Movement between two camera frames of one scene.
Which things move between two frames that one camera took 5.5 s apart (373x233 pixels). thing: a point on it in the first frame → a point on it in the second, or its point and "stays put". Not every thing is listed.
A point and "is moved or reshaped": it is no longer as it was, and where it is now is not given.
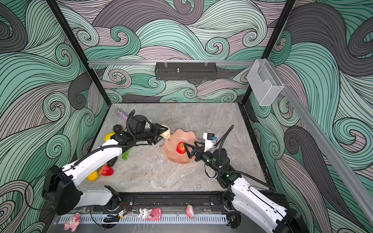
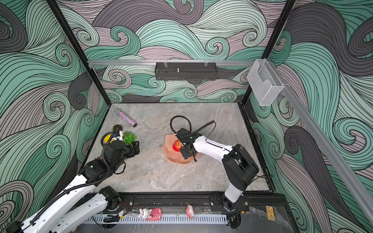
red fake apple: [180, 147] is moved or reshaped
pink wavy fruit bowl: [169, 147] stays put
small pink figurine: [190, 211] stays put
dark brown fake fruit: [117, 128] stays put
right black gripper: [194, 147] → [184, 156]
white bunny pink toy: [154, 214] stays put
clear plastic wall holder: [265, 83] stays put
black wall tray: [168, 71] stays put
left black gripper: [155, 130] → [135, 147]
